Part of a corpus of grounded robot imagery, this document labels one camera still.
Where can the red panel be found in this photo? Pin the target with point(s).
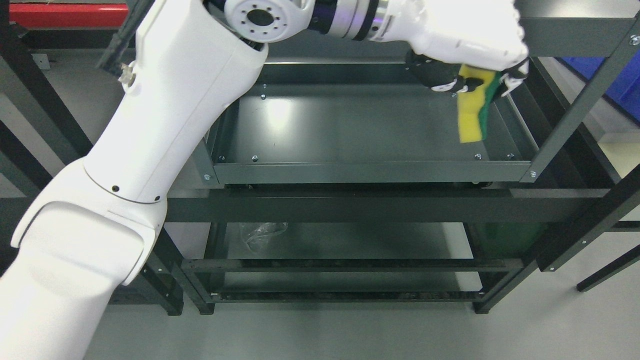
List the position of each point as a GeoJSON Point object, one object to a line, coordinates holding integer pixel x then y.
{"type": "Point", "coordinates": [68, 15]}

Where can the blue plastic bin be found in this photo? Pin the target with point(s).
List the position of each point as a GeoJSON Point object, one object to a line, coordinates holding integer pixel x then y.
{"type": "Point", "coordinates": [624, 90]}

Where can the black metal shelf rack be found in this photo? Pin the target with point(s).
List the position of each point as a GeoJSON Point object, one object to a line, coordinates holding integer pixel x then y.
{"type": "Point", "coordinates": [39, 134]}

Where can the green yellow sponge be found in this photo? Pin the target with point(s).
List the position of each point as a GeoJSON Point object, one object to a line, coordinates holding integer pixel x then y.
{"type": "Point", "coordinates": [473, 106]}

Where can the clear plastic bag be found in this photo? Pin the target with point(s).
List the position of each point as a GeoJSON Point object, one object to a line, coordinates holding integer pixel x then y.
{"type": "Point", "coordinates": [257, 235]}

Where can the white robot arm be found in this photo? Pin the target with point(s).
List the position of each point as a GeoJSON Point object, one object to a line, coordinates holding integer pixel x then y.
{"type": "Point", "coordinates": [93, 227]}

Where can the grey metal shelving unit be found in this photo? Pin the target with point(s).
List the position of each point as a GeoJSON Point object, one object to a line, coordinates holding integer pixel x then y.
{"type": "Point", "coordinates": [384, 204]}

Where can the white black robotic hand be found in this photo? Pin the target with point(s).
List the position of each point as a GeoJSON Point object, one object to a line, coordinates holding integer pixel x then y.
{"type": "Point", "coordinates": [483, 34]}

